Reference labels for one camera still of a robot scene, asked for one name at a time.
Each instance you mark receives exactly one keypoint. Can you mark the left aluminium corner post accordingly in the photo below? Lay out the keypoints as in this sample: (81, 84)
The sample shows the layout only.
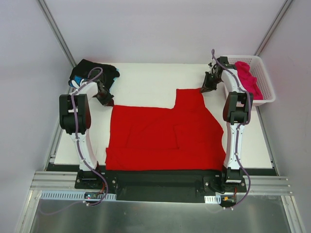
(56, 31)

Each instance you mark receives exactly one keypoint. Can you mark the crumpled magenta t shirt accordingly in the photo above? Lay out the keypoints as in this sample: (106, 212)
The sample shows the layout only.
(248, 81)

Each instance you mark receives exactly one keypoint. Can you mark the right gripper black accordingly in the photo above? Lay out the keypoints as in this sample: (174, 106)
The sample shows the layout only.
(209, 80)

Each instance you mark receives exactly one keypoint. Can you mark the right white cable duct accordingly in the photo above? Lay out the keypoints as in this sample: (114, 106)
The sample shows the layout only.
(212, 199)

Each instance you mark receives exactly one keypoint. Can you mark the white cable duct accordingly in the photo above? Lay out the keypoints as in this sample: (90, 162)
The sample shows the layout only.
(71, 195)
(212, 199)

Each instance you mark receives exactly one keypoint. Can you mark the right aluminium corner post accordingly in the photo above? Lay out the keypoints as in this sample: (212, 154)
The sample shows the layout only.
(274, 25)

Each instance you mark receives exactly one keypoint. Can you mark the red t shirt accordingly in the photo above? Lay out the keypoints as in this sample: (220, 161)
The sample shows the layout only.
(185, 137)

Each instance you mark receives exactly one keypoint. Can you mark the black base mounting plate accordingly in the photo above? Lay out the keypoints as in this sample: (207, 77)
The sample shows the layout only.
(185, 186)

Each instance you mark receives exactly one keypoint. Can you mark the left white cable duct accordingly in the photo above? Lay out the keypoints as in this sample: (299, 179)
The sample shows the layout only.
(71, 195)

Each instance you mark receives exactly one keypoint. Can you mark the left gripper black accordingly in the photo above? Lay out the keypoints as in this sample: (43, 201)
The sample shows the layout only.
(104, 95)

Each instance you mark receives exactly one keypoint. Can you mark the aluminium corner post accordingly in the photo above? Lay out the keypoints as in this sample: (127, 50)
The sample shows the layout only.
(274, 25)
(56, 31)

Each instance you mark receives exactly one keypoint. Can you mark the aluminium front frame rail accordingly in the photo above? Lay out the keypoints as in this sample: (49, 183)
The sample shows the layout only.
(260, 185)

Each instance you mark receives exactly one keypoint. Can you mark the white plastic basket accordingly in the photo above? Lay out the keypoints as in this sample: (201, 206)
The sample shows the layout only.
(258, 70)

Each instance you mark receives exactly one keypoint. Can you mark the black flower t shirt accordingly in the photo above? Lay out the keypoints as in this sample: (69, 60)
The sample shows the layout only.
(89, 64)

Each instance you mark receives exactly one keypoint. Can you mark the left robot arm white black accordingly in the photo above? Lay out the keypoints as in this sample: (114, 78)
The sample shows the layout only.
(75, 118)

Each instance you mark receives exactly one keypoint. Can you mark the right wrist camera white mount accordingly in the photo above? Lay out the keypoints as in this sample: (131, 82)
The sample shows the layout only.
(213, 67)

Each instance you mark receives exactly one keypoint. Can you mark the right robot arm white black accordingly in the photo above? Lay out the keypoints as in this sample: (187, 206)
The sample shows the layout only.
(236, 114)

